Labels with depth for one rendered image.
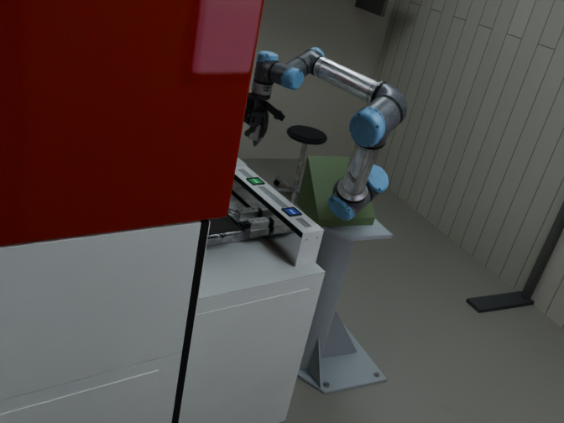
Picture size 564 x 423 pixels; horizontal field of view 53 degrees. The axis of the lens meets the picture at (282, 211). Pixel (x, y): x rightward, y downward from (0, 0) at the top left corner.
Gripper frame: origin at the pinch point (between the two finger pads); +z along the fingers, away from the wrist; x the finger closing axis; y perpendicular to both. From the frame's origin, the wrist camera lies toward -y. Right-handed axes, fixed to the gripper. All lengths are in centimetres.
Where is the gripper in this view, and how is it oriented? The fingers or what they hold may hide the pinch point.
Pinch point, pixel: (256, 143)
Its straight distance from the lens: 225.9
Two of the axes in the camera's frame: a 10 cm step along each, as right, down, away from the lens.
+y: -8.2, 1.1, -5.7
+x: 5.4, 4.7, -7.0
